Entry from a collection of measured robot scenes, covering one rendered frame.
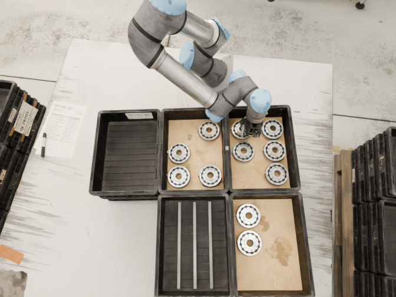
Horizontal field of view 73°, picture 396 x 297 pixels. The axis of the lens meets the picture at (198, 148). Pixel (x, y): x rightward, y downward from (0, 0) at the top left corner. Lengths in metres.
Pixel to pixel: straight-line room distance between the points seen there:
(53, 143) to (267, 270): 1.26
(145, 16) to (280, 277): 1.10
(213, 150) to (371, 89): 1.77
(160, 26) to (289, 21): 2.10
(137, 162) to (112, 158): 0.13
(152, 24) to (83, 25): 2.19
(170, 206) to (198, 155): 0.27
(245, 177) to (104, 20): 2.26
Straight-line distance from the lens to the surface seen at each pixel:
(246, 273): 1.25
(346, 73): 2.73
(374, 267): 1.92
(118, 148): 1.37
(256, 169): 1.29
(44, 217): 1.60
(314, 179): 1.48
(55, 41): 3.09
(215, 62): 1.39
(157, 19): 0.93
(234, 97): 1.05
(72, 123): 1.68
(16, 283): 1.64
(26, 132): 2.26
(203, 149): 1.30
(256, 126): 1.12
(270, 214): 1.26
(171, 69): 1.00
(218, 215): 1.24
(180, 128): 1.34
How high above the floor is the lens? 2.06
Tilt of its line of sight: 71 degrees down
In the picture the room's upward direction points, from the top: 8 degrees counter-clockwise
